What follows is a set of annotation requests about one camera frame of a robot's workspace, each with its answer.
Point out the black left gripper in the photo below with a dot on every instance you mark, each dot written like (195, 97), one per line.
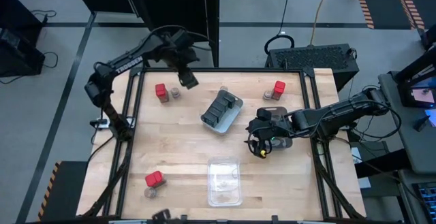
(175, 52)

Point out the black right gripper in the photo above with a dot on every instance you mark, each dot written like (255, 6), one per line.
(272, 128)

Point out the green spice tin black lid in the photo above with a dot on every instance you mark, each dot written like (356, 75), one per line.
(209, 118)
(223, 105)
(230, 100)
(188, 80)
(217, 110)

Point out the red lid smoked paprika tin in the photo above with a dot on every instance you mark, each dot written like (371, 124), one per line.
(154, 179)
(161, 92)
(278, 89)

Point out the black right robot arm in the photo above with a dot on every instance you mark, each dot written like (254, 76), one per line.
(340, 113)

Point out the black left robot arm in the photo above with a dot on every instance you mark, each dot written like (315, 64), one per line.
(126, 64)

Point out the smoke grey plastic bin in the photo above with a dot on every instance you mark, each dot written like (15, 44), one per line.
(287, 144)

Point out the white plastic bin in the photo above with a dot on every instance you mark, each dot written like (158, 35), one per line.
(231, 118)

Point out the clear plastic bin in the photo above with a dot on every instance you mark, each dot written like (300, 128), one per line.
(225, 183)

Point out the black perforated computer case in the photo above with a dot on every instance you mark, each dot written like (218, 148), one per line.
(311, 59)

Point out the white power box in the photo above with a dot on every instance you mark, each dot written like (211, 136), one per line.
(98, 123)

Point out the grey operator desk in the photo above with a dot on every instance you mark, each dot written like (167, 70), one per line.
(419, 142)

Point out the black monitor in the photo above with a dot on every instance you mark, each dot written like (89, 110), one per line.
(422, 95)

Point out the black equipment box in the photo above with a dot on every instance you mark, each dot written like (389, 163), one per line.
(17, 47)

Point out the black platform hazard stripes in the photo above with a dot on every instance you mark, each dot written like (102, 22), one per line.
(64, 190)

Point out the backlit keyboard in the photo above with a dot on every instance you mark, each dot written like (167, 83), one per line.
(427, 198)

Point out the black table frame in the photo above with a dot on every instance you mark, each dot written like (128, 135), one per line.
(221, 70)

